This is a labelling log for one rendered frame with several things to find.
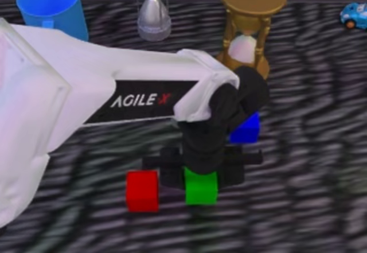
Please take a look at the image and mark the green cube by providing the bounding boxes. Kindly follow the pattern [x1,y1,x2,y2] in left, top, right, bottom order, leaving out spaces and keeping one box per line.
[183,166,219,206]

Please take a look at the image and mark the red cube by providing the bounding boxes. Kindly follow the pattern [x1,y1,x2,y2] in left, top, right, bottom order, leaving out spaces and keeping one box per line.
[126,170,160,213]

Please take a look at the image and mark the blue cube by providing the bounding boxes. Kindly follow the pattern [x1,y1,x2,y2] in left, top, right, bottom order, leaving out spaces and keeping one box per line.
[228,112,261,144]

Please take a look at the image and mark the gold hourglass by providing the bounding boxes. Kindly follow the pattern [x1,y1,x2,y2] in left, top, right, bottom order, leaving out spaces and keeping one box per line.
[215,0,288,80]

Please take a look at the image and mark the silver hourglass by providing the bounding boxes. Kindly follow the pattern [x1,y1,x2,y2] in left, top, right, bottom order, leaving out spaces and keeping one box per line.
[135,0,173,42]

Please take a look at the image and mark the blue toy car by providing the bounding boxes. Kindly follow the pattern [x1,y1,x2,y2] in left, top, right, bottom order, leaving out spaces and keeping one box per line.
[339,2,367,31]

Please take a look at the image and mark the blue plastic cup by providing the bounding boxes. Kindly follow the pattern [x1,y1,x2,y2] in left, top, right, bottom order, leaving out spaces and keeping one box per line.
[16,0,89,42]

